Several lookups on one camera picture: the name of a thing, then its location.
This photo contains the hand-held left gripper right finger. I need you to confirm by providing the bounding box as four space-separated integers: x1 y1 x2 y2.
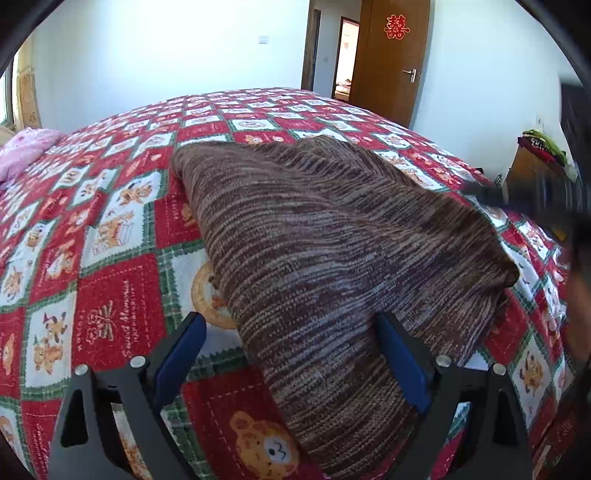
376 313 534 480

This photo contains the yellow sheer curtain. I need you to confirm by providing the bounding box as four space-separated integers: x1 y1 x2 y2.
11 37 42 130

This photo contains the grey door frame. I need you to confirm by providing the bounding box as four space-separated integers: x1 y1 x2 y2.
301 0 321 93

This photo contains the brown wooden door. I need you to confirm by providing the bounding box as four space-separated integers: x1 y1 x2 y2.
353 0 431 127

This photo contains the pink pillow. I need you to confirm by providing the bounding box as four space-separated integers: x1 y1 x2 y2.
0 128 61 182

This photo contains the brown knitted sweater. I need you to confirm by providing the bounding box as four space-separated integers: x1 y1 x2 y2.
172 136 522 478

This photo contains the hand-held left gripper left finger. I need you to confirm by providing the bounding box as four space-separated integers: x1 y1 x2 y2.
46 311 208 480

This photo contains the colourful clothes pile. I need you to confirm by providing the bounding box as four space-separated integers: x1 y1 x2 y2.
517 129 570 167

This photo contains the wooden cabinet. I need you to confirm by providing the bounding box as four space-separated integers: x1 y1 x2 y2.
505 138 578 204

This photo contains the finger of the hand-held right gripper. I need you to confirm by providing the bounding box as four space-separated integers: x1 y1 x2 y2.
462 182 513 206

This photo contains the red patchwork bear quilt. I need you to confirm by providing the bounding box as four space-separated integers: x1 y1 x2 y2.
0 88 583 480

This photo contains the red paper door decoration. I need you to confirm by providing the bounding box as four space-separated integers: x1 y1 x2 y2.
383 14 411 38

